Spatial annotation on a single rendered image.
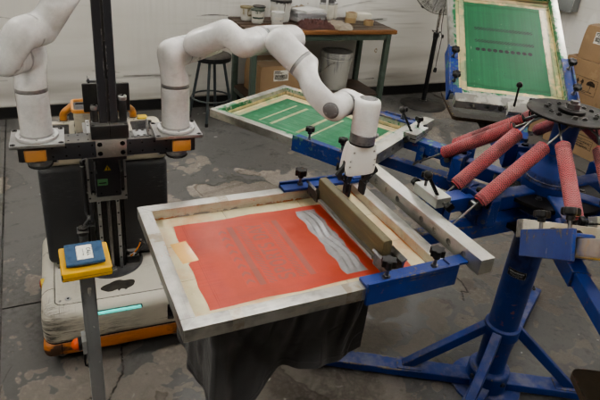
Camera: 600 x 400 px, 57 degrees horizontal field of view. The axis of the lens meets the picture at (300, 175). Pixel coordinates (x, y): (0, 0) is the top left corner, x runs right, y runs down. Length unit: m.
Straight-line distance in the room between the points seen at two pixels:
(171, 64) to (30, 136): 0.49
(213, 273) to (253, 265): 0.11
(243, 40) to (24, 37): 0.59
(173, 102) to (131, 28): 3.35
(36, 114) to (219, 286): 0.80
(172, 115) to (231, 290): 0.70
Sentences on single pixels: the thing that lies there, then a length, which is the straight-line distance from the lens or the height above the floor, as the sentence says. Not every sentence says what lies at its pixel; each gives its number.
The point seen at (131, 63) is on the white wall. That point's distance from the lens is 5.30.
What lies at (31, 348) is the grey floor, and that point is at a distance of 2.84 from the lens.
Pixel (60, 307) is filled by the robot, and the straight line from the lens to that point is 2.58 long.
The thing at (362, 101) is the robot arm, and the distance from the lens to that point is 1.55.
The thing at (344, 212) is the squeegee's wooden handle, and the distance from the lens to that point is 1.73.
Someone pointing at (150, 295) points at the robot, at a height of 0.27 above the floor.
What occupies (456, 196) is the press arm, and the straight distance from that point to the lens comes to 1.93.
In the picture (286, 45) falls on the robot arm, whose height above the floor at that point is 1.51.
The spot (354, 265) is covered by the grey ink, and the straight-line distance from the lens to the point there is 1.62.
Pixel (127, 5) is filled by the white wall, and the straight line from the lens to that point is 5.18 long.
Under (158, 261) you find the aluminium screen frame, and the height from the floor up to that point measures 0.99.
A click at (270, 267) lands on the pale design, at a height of 0.96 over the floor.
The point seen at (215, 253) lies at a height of 0.96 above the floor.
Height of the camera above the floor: 1.88
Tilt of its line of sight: 26 degrees down
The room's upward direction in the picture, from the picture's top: 6 degrees clockwise
